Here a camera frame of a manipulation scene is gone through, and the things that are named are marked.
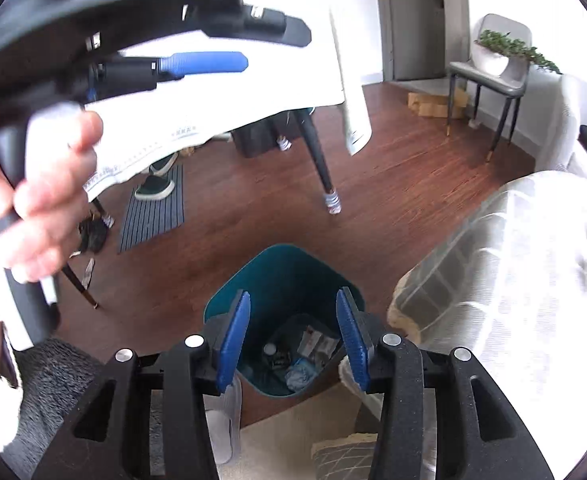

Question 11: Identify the dark teal trash bin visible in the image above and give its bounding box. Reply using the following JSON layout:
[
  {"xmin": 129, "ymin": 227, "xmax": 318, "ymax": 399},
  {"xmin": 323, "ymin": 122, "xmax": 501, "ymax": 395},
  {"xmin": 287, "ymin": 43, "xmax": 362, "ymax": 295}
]
[{"xmin": 203, "ymin": 244, "xmax": 366, "ymax": 399}]

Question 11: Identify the left hand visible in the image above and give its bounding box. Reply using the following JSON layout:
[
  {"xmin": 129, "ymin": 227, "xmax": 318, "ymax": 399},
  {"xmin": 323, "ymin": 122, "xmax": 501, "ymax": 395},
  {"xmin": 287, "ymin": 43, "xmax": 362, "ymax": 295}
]
[{"xmin": 0, "ymin": 112, "xmax": 103, "ymax": 284}]

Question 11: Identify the white patterned dining tablecloth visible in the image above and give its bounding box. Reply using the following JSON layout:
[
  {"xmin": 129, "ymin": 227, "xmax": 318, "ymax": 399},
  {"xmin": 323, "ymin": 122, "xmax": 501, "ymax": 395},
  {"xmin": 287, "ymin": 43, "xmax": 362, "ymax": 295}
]
[{"xmin": 85, "ymin": 11, "xmax": 373, "ymax": 198}]

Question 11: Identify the black storage box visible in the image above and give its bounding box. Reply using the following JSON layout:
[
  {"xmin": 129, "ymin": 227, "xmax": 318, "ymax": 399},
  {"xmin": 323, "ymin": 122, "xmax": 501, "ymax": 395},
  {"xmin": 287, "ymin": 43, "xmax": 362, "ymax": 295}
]
[{"xmin": 231, "ymin": 116, "xmax": 300, "ymax": 158}]

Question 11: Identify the black white sneaker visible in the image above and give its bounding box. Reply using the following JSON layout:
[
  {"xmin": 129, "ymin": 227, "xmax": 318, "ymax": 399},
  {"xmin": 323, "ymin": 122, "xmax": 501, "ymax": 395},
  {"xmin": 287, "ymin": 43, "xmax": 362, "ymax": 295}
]
[{"xmin": 134, "ymin": 174, "xmax": 175, "ymax": 202}]

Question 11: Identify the black dining table leg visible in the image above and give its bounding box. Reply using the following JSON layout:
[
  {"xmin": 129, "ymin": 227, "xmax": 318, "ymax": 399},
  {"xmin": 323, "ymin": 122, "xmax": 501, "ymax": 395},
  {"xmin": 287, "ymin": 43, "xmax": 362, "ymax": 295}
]
[{"xmin": 292, "ymin": 108, "xmax": 342, "ymax": 216}]

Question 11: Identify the grey striped door mat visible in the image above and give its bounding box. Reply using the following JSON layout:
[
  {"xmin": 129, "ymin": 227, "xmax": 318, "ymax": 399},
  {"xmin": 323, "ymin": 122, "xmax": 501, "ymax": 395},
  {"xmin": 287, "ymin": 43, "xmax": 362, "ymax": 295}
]
[{"xmin": 118, "ymin": 165, "xmax": 185, "ymax": 254}]

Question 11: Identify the grey checked round tablecloth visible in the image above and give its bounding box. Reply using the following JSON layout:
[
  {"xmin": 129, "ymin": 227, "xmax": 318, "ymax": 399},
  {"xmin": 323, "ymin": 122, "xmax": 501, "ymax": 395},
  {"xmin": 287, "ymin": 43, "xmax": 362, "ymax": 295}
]
[{"xmin": 387, "ymin": 171, "xmax": 587, "ymax": 479}]

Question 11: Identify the grey door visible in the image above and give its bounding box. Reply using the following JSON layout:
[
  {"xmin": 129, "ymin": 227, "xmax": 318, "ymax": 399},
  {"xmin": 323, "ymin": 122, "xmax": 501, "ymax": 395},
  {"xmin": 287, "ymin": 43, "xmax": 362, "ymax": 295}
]
[{"xmin": 378, "ymin": 0, "xmax": 445, "ymax": 81}]

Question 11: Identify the cardboard box on floor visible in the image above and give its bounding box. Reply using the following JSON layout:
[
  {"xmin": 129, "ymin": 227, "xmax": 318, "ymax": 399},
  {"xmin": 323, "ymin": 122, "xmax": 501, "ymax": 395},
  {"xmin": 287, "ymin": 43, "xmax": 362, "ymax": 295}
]
[{"xmin": 407, "ymin": 88, "xmax": 469, "ymax": 119}]

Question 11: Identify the grey dining chair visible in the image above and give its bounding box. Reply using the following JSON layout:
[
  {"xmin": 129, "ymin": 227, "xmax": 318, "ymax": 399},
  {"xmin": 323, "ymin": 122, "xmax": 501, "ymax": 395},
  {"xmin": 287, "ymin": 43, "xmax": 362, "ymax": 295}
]
[{"xmin": 446, "ymin": 13, "xmax": 532, "ymax": 162}]

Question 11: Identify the grey armchair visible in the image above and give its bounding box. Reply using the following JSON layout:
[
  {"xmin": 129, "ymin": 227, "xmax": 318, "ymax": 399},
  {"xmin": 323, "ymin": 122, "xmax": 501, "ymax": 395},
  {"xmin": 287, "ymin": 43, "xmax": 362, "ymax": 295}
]
[{"xmin": 535, "ymin": 75, "xmax": 587, "ymax": 179}]

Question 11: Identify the white potted plant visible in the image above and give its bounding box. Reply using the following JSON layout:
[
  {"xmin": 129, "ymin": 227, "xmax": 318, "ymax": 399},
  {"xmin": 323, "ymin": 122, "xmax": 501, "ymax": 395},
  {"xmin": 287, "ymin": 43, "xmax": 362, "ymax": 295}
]
[{"xmin": 476, "ymin": 29, "xmax": 563, "ymax": 75}]

